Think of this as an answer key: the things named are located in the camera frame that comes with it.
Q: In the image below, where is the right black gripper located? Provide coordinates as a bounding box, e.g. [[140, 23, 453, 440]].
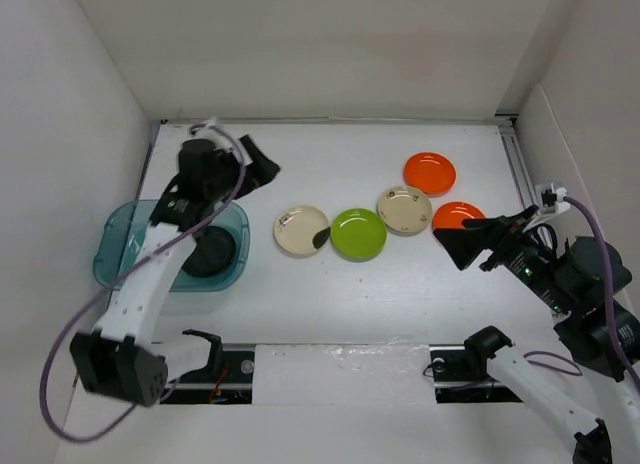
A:
[[433, 202, 575, 312]]

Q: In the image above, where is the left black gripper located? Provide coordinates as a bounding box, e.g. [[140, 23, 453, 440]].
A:
[[207, 136, 280, 203]]

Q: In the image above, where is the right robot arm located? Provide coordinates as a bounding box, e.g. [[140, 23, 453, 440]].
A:
[[425, 207, 639, 463]]

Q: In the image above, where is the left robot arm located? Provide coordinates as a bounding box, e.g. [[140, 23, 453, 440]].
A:
[[70, 128, 280, 407]]

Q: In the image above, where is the teal plastic bin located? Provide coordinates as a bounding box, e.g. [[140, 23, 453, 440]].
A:
[[93, 199, 250, 292]]

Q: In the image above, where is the orange plate lower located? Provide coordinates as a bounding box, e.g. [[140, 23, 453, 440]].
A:
[[432, 201, 485, 230]]

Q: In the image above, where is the orange plate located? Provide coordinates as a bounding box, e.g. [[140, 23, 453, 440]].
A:
[[403, 152, 457, 195], [432, 201, 485, 230]]

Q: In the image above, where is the beige plate with flowers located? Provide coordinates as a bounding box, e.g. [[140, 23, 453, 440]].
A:
[[377, 185, 433, 234]]

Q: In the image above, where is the beige plate with black patch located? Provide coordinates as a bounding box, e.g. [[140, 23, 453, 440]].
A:
[[273, 205, 330, 257]]

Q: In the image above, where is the orange plate upper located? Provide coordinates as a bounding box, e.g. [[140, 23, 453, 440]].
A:
[[403, 152, 457, 195]]

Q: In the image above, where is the green plate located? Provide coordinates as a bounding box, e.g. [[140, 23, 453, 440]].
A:
[[330, 208, 387, 260]]

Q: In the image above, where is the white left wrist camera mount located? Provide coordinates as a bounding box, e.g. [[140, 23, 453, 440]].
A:
[[189, 116, 227, 148]]

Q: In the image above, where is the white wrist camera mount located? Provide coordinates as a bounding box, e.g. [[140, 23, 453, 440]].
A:
[[526, 182, 571, 229], [189, 116, 227, 148]]

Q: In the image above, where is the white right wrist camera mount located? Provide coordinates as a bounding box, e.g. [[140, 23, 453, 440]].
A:
[[526, 182, 571, 229]]

